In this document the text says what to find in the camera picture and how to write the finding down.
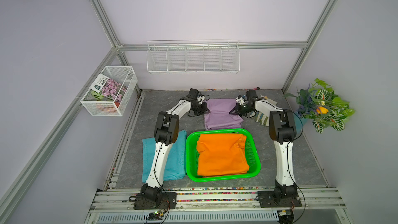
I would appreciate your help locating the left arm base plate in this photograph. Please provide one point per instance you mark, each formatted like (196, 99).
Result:
(161, 200)

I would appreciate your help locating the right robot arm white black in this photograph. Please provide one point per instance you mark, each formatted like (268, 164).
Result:
(282, 131)

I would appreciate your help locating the white wire wall shelf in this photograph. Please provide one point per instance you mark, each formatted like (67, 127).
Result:
(194, 56)

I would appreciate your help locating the orange pants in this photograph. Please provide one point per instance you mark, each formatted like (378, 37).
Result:
(221, 154)

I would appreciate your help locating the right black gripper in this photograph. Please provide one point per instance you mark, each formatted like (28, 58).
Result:
(237, 110)

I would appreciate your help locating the teal pants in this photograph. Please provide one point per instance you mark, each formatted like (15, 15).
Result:
(176, 163)

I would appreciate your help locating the green plastic basket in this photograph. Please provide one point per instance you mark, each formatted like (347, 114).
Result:
(192, 157)

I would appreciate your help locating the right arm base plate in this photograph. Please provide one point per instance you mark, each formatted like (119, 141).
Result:
(269, 199)

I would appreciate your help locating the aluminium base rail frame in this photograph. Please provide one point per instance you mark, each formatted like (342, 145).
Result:
(314, 205)

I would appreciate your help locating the purple pants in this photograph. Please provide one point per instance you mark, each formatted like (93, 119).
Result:
(219, 117)

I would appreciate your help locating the artificial green plant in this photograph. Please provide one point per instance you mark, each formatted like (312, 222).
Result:
(320, 105)

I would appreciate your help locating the teal vase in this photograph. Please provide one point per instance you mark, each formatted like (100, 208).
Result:
(299, 122)

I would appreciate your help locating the white wire side basket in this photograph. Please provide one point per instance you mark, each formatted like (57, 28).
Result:
(122, 74)

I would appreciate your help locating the purple flower seed packet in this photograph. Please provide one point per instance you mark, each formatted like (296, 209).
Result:
(106, 89)

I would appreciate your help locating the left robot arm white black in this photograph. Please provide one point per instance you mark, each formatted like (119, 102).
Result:
(165, 135)

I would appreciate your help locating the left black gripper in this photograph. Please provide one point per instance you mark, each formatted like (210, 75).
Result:
(204, 111)

